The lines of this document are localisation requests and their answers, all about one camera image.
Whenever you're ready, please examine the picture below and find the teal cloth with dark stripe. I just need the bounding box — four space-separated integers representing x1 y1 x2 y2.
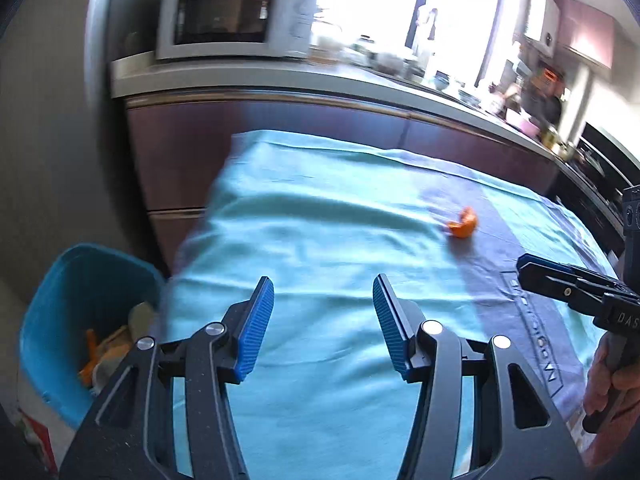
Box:
162 130 625 480

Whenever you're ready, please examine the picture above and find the white peel piece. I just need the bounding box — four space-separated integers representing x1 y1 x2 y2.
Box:
97 324 137 363

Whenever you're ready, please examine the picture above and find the pink wall cabinet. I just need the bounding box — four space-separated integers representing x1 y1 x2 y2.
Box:
559 0 617 70

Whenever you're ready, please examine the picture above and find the blue plastic bin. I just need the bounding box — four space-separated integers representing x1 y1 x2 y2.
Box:
19 242 167 432

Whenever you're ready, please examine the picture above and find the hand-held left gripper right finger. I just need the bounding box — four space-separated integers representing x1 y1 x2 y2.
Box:
372 273 585 480

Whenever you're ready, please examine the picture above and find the dark wooden kitchen cabinet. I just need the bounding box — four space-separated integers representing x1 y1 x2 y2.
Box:
110 50 561 273

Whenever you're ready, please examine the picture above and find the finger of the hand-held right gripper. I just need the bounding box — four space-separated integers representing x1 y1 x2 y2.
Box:
516 254 626 312

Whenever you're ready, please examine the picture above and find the person's right hand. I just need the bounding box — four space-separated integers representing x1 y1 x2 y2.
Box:
582 335 640 468

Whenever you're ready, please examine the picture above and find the black built-in oven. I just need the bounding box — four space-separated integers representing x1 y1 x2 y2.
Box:
550 120 640 263

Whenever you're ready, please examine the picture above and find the pink container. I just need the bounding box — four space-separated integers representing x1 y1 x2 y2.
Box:
505 109 544 137

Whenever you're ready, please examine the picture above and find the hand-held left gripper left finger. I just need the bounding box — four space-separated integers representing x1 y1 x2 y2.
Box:
59 276 275 480

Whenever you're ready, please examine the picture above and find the red and white bag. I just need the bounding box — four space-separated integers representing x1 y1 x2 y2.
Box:
16 370 62 476

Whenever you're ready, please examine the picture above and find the white wall water heater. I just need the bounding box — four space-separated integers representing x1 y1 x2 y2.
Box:
524 0 557 59

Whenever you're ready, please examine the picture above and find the curled orange peel piece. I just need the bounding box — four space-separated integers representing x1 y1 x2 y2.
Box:
443 206 479 240

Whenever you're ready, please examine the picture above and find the white microwave oven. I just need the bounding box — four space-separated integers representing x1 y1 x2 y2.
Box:
154 0 321 63

